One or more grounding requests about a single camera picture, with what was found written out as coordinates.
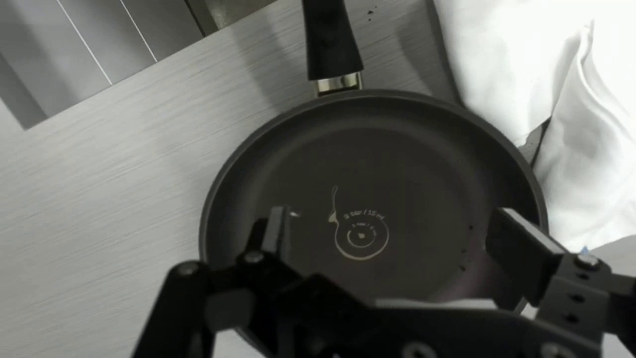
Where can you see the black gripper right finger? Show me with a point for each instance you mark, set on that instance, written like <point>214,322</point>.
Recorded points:
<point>530,264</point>

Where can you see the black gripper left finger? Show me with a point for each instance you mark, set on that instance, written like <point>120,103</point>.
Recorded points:
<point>200,298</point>

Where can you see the white cloth towel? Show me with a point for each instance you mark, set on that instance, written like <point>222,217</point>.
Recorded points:
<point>597,165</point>

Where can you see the black frying pan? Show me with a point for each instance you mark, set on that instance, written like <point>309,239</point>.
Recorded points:
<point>398,171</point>

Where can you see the white towel blue stripe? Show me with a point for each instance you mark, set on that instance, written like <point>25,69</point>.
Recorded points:
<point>504,60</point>

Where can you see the under-counter cabinet front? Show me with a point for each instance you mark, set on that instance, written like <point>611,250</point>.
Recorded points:
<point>67,40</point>

